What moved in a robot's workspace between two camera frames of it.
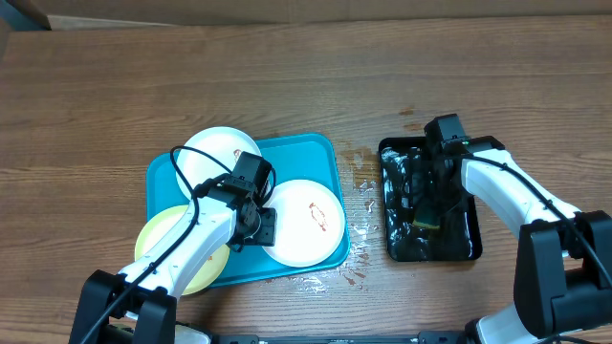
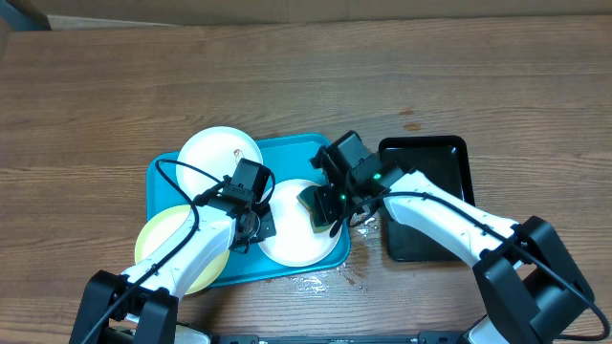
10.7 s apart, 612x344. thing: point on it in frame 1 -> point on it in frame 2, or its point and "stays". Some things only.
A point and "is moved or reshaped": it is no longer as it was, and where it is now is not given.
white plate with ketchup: [224, 145] stays
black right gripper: [421, 194] -> [336, 211]
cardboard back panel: [90, 13] stays
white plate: [310, 223] stays
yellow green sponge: [426, 216] is moved or reshaped
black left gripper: [267, 235] stays
